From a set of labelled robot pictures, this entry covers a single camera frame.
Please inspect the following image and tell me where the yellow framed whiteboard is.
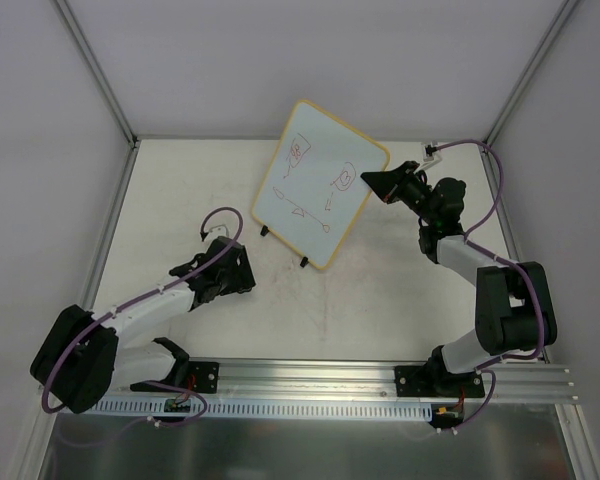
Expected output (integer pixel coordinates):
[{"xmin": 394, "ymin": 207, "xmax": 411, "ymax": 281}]
[{"xmin": 251, "ymin": 99, "xmax": 390, "ymax": 270}]

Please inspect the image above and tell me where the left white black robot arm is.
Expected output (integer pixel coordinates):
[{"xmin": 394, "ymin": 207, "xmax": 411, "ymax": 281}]
[{"xmin": 30, "ymin": 236, "xmax": 256, "ymax": 414}]

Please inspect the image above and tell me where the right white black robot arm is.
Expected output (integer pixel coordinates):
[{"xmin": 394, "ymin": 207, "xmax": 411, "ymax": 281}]
[{"xmin": 361, "ymin": 161, "xmax": 557, "ymax": 396}]

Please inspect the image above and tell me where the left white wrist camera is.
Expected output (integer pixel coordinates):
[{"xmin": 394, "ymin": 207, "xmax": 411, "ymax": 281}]
[{"xmin": 208, "ymin": 224, "xmax": 230, "ymax": 238}]

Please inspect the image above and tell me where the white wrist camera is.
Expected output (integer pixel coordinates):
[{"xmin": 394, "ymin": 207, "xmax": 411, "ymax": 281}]
[
  {"xmin": 208, "ymin": 224, "xmax": 230, "ymax": 238},
  {"xmin": 419, "ymin": 142, "xmax": 442, "ymax": 171}
]

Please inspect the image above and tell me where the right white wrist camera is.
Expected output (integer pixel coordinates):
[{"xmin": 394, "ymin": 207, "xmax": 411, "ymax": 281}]
[{"xmin": 419, "ymin": 142, "xmax": 442, "ymax": 171}]

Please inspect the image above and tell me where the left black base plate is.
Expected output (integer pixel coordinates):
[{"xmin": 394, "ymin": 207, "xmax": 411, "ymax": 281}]
[{"xmin": 130, "ymin": 360, "xmax": 220, "ymax": 394}]

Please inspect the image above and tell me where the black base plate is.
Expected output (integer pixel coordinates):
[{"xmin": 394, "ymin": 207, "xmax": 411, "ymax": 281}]
[
  {"xmin": 393, "ymin": 365, "xmax": 485, "ymax": 399},
  {"xmin": 130, "ymin": 360, "xmax": 220, "ymax": 394}
]

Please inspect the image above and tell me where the aluminium extrusion rail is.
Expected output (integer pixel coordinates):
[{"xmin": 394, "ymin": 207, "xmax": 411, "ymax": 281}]
[{"xmin": 101, "ymin": 358, "xmax": 579, "ymax": 404}]

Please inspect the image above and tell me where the white slotted cable duct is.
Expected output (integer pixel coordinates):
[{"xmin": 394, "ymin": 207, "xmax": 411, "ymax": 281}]
[{"xmin": 88, "ymin": 395, "xmax": 433, "ymax": 423}]

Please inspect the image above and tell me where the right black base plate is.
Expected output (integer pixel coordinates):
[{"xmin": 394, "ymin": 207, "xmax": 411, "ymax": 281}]
[{"xmin": 393, "ymin": 365, "xmax": 485, "ymax": 399}]

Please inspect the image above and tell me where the right aluminium frame post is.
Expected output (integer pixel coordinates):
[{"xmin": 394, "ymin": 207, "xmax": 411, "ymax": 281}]
[{"xmin": 484, "ymin": 0, "xmax": 582, "ymax": 145}]

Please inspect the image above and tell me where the aluminium frame post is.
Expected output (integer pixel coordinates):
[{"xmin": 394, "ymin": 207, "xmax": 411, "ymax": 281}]
[
  {"xmin": 51, "ymin": 0, "xmax": 138, "ymax": 148},
  {"xmin": 484, "ymin": 0, "xmax": 582, "ymax": 145}
]

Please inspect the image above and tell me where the left aluminium frame post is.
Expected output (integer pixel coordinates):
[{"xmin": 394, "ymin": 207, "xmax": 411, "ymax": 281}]
[{"xmin": 51, "ymin": 0, "xmax": 138, "ymax": 148}]

